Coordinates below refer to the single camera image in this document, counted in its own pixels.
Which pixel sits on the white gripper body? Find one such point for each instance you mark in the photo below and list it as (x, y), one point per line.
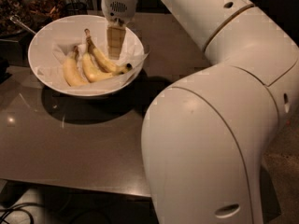
(119, 7)

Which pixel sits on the glass bowl of snacks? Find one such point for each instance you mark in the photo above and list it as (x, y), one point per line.
(29, 12)

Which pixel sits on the white bowl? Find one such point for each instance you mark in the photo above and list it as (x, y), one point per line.
(62, 31)

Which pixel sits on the dark wire basket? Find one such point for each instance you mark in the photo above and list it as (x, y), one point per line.
(76, 8)

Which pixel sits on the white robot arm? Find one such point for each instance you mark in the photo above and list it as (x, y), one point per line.
(204, 136)

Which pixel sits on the metal spoon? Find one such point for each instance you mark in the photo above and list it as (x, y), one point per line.
(15, 19)

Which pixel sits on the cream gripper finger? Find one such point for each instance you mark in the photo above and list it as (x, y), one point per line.
(115, 39)

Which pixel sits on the yellow banana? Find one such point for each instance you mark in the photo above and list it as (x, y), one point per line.
(103, 61)
(92, 71)
(71, 73)

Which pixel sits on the white paper liner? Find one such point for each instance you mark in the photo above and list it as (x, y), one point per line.
(62, 62)

